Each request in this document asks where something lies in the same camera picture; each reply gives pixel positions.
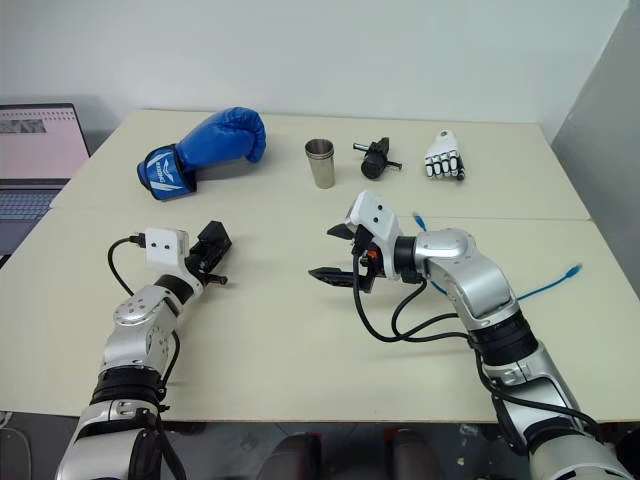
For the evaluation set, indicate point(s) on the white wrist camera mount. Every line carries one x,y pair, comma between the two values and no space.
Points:
165,245
377,212

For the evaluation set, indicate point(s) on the white robotic hand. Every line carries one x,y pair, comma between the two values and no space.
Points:
444,157

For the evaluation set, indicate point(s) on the grey rounded object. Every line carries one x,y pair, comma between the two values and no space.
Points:
12,452

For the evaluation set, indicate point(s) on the blue boxing glove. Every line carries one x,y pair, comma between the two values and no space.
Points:
215,142

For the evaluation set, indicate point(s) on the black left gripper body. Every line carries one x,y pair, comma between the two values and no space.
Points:
202,262

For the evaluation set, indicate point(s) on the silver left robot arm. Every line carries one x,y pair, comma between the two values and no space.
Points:
135,320

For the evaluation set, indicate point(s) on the stacked steel cups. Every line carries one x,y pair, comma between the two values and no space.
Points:
322,167

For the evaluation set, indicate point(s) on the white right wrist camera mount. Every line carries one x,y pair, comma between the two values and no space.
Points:
377,212

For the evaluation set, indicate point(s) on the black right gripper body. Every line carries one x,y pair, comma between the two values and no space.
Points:
382,262

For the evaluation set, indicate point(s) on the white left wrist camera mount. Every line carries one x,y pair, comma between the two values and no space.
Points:
165,245

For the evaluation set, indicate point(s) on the black cylindrical motor device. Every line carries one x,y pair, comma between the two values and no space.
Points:
374,162

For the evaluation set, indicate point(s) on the dark rounded shape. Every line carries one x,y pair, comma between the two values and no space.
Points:
417,455

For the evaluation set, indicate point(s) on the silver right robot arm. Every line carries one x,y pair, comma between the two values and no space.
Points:
480,285

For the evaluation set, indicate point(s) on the open laptop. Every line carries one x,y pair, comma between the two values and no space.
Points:
30,145

